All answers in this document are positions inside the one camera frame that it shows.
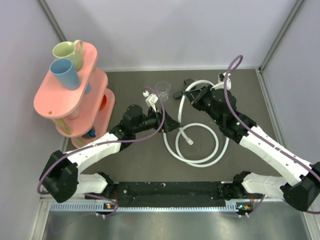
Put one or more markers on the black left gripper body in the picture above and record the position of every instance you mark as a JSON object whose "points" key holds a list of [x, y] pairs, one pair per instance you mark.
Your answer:
{"points": [[164, 127]]}

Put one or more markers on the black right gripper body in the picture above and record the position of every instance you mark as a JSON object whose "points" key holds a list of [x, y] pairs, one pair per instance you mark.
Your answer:
{"points": [[205, 99]]}

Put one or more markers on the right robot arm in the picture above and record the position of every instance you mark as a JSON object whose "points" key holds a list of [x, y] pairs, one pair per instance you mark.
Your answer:
{"points": [[299, 180]]}

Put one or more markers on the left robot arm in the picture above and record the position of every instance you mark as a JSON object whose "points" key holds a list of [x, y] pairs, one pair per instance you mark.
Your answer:
{"points": [[63, 176]]}

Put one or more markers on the clear plastic cup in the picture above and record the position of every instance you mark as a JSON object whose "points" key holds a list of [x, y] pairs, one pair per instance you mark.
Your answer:
{"points": [[163, 89]]}

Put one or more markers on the orange object on shelf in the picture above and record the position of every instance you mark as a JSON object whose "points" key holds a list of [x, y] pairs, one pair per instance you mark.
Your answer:
{"points": [[103, 102]]}

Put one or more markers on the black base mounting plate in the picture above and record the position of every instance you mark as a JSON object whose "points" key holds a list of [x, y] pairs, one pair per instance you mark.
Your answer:
{"points": [[173, 194]]}

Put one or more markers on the blue object under shelf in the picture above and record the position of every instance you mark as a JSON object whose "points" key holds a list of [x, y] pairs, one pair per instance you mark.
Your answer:
{"points": [[90, 134]]}

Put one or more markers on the pink three-tier shelf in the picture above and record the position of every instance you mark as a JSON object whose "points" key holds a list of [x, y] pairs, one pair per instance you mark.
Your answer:
{"points": [[75, 112]]}

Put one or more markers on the blue plastic cup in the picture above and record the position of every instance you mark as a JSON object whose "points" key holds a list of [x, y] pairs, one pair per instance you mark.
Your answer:
{"points": [[64, 71]]}

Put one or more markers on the green ceramic mug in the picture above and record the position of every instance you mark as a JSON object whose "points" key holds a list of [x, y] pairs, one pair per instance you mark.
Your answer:
{"points": [[70, 50]]}

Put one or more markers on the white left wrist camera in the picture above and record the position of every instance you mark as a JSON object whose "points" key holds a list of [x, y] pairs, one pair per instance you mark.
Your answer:
{"points": [[150, 99]]}

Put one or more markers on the grey slotted cable duct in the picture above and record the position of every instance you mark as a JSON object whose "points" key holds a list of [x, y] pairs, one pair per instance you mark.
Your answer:
{"points": [[100, 206]]}

